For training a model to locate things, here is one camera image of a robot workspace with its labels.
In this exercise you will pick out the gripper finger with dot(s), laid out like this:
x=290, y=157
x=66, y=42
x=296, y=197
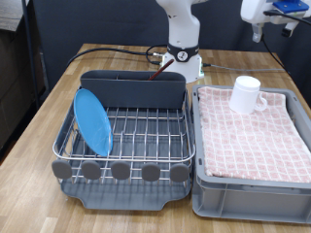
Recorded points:
x=257, y=34
x=288, y=30

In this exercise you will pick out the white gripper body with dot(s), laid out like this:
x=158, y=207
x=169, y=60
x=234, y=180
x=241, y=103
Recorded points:
x=256, y=11

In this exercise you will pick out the brown wooden spoon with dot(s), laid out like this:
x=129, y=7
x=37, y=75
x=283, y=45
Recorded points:
x=160, y=69

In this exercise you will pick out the blue plastic plate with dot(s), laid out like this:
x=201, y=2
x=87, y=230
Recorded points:
x=92, y=123

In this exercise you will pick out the pink checked dish cloth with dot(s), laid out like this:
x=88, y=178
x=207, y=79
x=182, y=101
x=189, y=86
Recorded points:
x=246, y=145

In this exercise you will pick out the gray dish drying rack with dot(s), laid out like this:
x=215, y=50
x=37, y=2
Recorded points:
x=129, y=197

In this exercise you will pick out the white mug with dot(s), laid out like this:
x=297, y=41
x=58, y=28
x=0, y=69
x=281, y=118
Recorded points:
x=244, y=95

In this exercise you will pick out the dark grey cutlery holder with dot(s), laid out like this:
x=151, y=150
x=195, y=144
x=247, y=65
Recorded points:
x=129, y=92

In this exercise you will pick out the dark grey fabric backdrop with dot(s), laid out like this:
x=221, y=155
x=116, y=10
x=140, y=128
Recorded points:
x=97, y=22

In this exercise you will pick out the grey plastic crate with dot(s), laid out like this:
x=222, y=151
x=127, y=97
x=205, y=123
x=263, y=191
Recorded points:
x=246, y=204

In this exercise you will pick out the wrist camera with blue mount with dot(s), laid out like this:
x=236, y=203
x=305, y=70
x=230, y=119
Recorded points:
x=290, y=6

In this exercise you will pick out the dark metal frame post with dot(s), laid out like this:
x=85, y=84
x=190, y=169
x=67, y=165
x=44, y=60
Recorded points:
x=30, y=48

